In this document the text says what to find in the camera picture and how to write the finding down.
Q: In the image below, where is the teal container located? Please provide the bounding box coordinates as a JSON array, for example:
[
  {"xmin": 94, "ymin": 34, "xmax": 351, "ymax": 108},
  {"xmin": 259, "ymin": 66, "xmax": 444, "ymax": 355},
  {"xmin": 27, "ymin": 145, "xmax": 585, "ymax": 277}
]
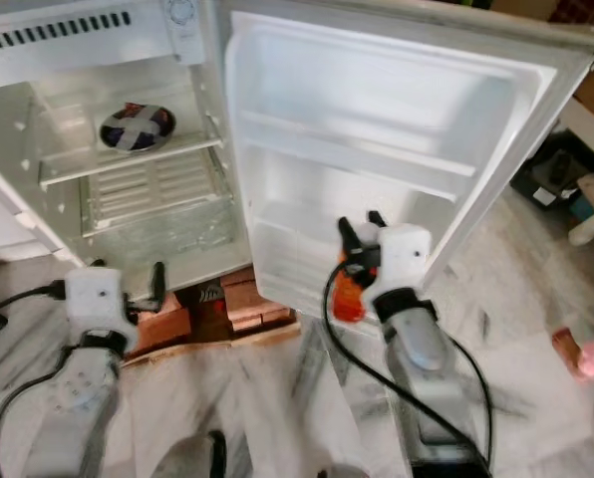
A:
[{"xmin": 570, "ymin": 193, "xmax": 594, "ymax": 221}]

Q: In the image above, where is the red brick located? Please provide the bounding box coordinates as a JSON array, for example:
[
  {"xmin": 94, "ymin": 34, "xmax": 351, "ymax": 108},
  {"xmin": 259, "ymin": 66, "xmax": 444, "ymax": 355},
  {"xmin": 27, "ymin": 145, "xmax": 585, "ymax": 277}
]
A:
[
  {"xmin": 217, "ymin": 267, "xmax": 298, "ymax": 336},
  {"xmin": 133, "ymin": 295, "xmax": 194, "ymax": 350}
]

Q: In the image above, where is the white fridge body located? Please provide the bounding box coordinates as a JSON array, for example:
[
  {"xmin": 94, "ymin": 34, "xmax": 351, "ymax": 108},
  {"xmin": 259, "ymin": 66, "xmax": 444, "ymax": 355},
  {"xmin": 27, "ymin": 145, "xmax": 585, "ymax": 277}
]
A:
[{"xmin": 0, "ymin": 0, "xmax": 254, "ymax": 296}]

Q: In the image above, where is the white vent panel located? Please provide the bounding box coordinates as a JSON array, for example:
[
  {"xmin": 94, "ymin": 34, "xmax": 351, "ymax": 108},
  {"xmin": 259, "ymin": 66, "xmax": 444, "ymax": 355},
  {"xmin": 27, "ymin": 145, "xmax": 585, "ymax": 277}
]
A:
[{"xmin": 0, "ymin": 0, "xmax": 173, "ymax": 93}]

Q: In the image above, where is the orange bottle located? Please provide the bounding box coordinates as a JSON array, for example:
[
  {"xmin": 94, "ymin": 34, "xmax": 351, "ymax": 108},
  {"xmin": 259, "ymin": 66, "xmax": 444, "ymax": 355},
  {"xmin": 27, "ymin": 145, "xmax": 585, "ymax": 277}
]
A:
[{"xmin": 331, "ymin": 254, "xmax": 368, "ymax": 323}]

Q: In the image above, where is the clear crisper drawer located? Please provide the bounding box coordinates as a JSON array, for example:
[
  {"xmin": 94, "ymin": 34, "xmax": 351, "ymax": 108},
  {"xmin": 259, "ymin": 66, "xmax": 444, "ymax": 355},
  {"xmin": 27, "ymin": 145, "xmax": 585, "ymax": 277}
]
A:
[{"xmin": 78, "ymin": 149, "xmax": 233, "ymax": 268}]

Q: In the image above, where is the black bag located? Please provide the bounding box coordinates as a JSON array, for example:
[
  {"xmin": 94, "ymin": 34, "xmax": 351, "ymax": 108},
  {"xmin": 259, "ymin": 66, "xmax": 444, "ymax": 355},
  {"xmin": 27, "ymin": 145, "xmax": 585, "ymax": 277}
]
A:
[{"xmin": 514, "ymin": 134, "xmax": 579, "ymax": 210}]

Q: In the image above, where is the red patterned cloth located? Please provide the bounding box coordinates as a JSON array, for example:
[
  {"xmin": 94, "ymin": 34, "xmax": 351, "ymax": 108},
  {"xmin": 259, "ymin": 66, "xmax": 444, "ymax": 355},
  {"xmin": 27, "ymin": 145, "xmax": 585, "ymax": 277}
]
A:
[{"xmin": 551, "ymin": 0, "xmax": 594, "ymax": 26}]

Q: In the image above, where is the white door shelf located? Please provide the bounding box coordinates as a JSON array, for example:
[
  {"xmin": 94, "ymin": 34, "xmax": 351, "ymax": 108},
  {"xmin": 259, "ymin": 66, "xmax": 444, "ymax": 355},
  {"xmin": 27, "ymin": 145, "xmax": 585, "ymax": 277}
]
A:
[
  {"xmin": 252, "ymin": 214, "xmax": 348, "ymax": 312},
  {"xmin": 237, "ymin": 108, "xmax": 477, "ymax": 205}
]

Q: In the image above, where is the black torso cable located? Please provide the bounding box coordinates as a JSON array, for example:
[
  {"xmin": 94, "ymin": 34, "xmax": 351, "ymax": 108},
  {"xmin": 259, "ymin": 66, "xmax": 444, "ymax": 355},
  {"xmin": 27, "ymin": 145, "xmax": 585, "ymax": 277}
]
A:
[{"xmin": 205, "ymin": 428, "xmax": 230, "ymax": 478}]

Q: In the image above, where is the white low table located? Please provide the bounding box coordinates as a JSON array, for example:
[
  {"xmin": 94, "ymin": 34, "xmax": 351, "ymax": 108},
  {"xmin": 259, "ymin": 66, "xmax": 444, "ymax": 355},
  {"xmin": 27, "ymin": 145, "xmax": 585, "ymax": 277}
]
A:
[{"xmin": 558, "ymin": 95, "xmax": 594, "ymax": 170}]

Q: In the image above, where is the round dark blue tin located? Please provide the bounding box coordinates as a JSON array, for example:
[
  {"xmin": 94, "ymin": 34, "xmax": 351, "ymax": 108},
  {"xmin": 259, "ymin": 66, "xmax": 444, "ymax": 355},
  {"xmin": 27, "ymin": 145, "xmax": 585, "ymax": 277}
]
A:
[{"xmin": 100, "ymin": 103, "xmax": 176, "ymax": 153}]

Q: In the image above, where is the small brown item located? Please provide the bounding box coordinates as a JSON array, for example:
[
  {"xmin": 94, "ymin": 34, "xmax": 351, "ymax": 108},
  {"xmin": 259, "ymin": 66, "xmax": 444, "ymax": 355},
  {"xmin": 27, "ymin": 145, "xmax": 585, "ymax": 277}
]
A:
[{"xmin": 550, "ymin": 327, "xmax": 587, "ymax": 379}]

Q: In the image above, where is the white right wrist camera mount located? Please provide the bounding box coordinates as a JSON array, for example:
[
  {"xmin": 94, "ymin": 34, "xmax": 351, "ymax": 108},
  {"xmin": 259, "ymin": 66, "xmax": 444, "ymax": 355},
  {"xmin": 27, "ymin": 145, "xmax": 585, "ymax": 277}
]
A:
[{"xmin": 370, "ymin": 223, "xmax": 434, "ymax": 300}]

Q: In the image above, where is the thin wooden board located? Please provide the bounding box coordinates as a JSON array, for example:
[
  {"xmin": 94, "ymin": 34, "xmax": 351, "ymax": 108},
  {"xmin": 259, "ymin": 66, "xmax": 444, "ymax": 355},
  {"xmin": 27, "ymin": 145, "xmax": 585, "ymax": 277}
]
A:
[{"xmin": 123, "ymin": 321, "xmax": 304, "ymax": 367}]

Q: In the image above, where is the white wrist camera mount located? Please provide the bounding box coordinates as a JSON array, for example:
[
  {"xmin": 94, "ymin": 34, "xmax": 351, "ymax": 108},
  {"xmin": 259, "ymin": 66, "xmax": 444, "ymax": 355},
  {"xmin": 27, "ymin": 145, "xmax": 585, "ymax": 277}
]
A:
[
  {"xmin": 370, "ymin": 223, "xmax": 434, "ymax": 300},
  {"xmin": 64, "ymin": 266, "xmax": 139, "ymax": 352}
]

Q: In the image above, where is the white fridge door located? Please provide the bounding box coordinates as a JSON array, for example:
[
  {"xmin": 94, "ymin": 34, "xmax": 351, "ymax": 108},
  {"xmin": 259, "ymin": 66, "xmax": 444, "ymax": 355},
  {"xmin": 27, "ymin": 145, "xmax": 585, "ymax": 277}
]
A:
[{"xmin": 222, "ymin": 0, "xmax": 594, "ymax": 322}]

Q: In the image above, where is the white thermostat dial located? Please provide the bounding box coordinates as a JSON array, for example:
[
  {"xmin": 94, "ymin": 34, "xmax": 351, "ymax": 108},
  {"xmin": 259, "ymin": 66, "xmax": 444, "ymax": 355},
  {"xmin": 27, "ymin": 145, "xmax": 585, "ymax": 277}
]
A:
[{"xmin": 167, "ymin": 0, "xmax": 196, "ymax": 25}]

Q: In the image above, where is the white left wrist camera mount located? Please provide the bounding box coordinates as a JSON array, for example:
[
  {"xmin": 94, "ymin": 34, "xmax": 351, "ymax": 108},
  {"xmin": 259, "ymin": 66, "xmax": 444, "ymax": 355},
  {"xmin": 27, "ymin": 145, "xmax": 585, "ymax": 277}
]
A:
[{"xmin": 64, "ymin": 266, "xmax": 139, "ymax": 352}]

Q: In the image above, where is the glass fridge shelf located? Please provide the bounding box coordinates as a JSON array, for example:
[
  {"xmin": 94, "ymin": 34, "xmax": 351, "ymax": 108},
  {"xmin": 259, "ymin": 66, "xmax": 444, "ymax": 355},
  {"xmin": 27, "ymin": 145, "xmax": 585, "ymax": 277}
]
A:
[{"xmin": 33, "ymin": 60, "xmax": 225, "ymax": 192}]

